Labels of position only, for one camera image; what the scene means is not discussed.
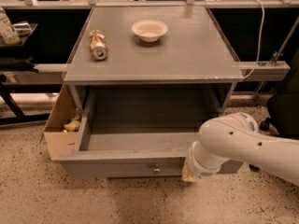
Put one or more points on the yellow foam padded gripper finger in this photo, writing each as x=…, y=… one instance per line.
x=187, y=175

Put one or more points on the grey top drawer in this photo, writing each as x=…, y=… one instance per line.
x=126, y=132

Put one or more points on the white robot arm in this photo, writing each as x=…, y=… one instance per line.
x=236, y=137

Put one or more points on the round metal drawer knob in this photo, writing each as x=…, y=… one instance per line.
x=156, y=169

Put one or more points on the grey drawer cabinet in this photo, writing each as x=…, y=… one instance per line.
x=192, y=50

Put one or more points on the black office chair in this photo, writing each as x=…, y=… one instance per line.
x=283, y=108

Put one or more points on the yellow item in box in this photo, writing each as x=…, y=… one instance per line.
x=72, y=126

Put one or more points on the open cardboard box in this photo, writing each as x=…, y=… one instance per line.
x=61, y=141

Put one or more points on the white paper bowl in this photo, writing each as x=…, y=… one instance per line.
x=149, y=30

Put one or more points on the crushed golden drink can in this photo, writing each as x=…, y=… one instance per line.
x=98, y=45

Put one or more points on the black side table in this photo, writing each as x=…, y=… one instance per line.
x=8, y=67

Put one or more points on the shiny foil packet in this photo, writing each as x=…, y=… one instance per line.
x=22, y=28

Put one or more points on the green label plastic bottle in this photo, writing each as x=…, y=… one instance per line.
x=7, y=31

